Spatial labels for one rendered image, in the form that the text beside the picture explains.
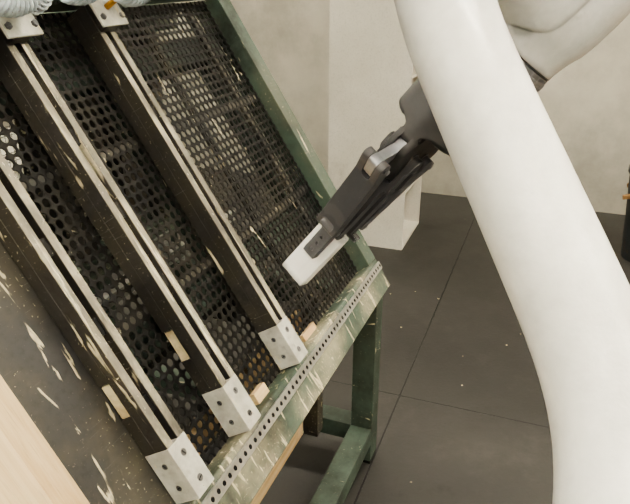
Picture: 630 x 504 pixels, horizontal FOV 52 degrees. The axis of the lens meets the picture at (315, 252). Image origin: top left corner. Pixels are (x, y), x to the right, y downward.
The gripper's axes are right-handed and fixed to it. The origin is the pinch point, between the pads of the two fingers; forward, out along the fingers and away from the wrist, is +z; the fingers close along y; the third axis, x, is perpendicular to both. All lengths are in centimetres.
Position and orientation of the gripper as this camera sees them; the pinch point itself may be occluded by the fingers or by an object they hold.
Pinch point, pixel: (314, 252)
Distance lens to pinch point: 65.1
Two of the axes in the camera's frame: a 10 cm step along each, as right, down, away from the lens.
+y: -4.8, 1.4, -8.7
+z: -6.1, 6.6, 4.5
